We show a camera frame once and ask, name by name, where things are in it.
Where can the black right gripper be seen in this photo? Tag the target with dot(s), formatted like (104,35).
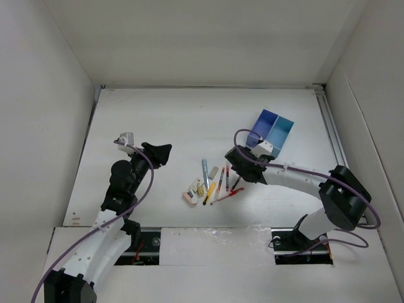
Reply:
(238,172)

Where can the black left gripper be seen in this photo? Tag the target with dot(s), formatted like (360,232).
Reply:
(158,154)

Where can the red pen thin slanted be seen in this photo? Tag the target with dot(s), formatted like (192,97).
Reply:
(235,184)

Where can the red gel pen capped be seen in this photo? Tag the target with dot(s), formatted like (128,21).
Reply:
(231,194)

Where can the red pen white cap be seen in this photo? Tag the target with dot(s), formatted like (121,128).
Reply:
(227,176)

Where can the red pen clear barrel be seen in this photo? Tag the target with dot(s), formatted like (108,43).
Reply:
(217,192)

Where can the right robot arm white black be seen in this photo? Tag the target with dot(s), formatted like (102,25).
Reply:
(309,182)

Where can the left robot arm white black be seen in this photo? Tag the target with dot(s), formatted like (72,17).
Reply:
(113,233)

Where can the grey eraser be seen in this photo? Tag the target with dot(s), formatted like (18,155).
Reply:
(213,172)

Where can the white eraser red label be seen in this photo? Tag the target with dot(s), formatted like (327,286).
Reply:
(196,184)

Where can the white grey correction tape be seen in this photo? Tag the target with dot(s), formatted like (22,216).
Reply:
(191,193)

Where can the pink white correction tape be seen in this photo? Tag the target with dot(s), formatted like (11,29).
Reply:
(191,201)

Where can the blue two-compartment container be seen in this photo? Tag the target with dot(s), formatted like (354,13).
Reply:
(273,128)

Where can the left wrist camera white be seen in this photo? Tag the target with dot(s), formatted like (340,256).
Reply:
(125,142)

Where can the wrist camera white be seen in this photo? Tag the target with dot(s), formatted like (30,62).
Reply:
(263,148)
(125,142)

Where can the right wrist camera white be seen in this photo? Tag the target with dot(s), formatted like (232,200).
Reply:
(263,148)

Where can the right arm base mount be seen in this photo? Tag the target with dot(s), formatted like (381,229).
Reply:
(291,247)

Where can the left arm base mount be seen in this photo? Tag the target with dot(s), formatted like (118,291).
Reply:
(145,253)

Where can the aluminium rail right side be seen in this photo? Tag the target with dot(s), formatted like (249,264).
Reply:
(331,126)

